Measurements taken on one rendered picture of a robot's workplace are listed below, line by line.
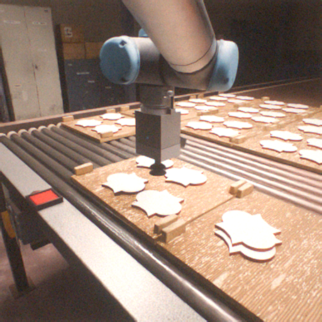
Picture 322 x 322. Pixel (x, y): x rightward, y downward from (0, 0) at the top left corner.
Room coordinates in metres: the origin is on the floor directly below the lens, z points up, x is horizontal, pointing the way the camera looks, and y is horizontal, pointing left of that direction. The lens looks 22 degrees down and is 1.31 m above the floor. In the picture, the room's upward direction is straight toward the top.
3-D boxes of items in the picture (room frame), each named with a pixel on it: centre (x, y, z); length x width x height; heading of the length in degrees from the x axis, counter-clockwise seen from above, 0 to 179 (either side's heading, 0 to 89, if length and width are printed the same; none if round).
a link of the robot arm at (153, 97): (0.61, 0.01, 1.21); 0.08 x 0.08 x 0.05
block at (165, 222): (0.51, -0.01, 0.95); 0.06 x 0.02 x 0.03; 131
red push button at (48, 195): (0.67, 0.32, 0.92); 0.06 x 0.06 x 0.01; 42
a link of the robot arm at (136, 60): (0.52, 0.04, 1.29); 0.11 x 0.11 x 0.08; 64
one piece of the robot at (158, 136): (0.63, -0.01, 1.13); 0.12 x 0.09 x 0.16; 136
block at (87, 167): (0.81, 0.25, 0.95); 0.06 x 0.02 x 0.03; 131
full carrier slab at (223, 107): (1.91, -0.27, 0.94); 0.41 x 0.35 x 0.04; 42
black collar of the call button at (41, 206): (0.67, 0.32, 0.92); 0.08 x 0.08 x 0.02; 42
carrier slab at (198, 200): (0.75, 0.02, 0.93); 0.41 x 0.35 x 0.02; 41
